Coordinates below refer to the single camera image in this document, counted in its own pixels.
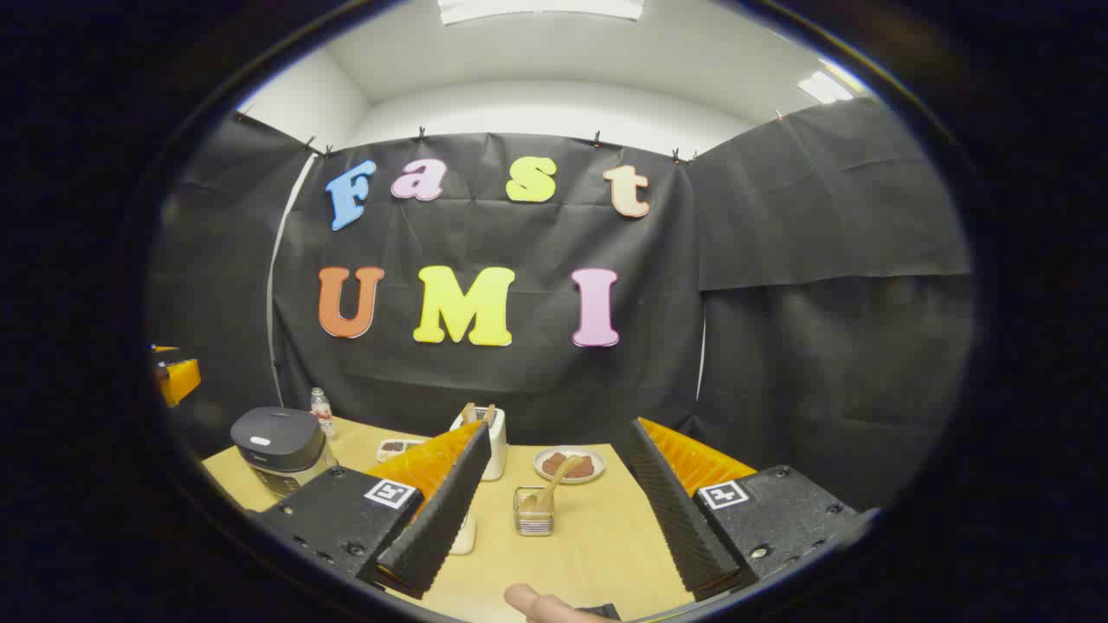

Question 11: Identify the small ceiling light panel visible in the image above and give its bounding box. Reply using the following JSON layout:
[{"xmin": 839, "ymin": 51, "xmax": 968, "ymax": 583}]
[{"xmin": 798, "ymin": 71, "xmax": 854, "ymax": 105}]

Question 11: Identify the white round plate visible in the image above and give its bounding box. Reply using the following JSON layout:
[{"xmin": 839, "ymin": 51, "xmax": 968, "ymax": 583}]
[{"xmin": 533, "ymin": 446, "xmax": 606, "ymax": 485}]

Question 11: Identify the large ceiling light panel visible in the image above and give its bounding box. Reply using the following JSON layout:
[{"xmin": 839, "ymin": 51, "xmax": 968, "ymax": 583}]
[{"xmin": 440, "ymin": 0, "xmax": 646, "ymax": 25}]

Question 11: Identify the white toaster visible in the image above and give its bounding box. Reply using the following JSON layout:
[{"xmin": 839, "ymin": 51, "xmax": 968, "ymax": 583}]
[{"xmin": 449, "ymin": 407, "xmax": 508, "ymax": 482}]

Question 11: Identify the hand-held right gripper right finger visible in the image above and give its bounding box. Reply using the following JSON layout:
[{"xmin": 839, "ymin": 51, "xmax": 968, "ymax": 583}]
[{"xmin": 625, "ymin": 417, "xmax": 866, "ymax": 602}]

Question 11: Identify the black backdrop cloth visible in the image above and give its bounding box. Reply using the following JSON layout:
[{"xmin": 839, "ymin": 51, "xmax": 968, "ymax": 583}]
[{"xmin": 147, "ymin": 97, "xmax": 975, "ymax": 511}]

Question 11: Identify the wire chopstick holder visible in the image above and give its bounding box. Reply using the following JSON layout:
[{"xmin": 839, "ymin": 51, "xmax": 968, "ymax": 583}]
[{"xmin": 513, "ymin": 486, "xmax": 556, "ymax": 537}]

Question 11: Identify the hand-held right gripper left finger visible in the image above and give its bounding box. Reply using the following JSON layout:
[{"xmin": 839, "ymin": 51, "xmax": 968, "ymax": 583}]
[{"xmin": 247, "ymin": 420, "xmax": 494, "ymax": 600}]

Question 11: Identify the grey rice cooker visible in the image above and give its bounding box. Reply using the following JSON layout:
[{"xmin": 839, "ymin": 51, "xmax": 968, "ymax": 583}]
[{"xmin": 230, "ymin": 407, "xmax": 338, "ymax": 501}]

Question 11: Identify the wooden spoon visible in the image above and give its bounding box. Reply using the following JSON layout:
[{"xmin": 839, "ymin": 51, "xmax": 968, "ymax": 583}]
[{"xmin": 522, "ymin": 455, "xmax": 588, "ymax": 520}]

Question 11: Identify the small clear water bottle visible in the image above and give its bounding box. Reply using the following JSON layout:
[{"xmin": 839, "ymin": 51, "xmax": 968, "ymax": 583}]
[{"xmin": 310, "ymin": 387, "xmax": 337, "ymax": 440}]

